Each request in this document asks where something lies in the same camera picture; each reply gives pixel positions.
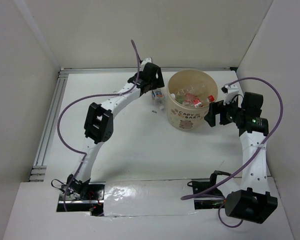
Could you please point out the red white label bottle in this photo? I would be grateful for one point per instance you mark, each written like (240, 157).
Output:
(187, 98)

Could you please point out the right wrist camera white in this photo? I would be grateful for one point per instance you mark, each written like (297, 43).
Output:
(230, 91)

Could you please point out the red label cola bottle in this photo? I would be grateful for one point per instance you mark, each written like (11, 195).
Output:
(198, 103)

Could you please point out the clear bottle white cap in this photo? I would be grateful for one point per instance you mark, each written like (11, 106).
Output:
(195, 89)

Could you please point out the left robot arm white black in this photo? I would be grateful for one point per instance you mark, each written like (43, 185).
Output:
(99, 122)

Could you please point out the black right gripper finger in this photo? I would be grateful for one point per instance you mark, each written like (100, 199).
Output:
(216, 107)
(210, 118)

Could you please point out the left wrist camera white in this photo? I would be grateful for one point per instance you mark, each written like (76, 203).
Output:
(145, 61)

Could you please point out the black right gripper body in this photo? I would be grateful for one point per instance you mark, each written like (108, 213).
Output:
(230, 113)

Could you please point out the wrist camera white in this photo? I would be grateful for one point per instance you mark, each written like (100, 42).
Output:
(145, 61)
(230, 91)

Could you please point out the blue orange label bottle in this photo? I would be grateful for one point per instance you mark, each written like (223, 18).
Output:
(158, 99)

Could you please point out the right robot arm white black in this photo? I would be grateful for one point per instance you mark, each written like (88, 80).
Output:
(250, 201)

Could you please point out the green plastic bottle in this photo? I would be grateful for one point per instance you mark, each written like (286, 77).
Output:
(180, 100)

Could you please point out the beige capybara bin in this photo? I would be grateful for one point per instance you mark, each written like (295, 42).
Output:
(188, 117)

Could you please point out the white tape sheet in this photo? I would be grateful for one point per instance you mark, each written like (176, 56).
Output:
(147, 198)

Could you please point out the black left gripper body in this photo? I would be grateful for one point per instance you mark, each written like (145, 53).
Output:
(156, 82)

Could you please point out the aluminium frame rail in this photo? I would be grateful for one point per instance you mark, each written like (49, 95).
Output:
(144, 145)

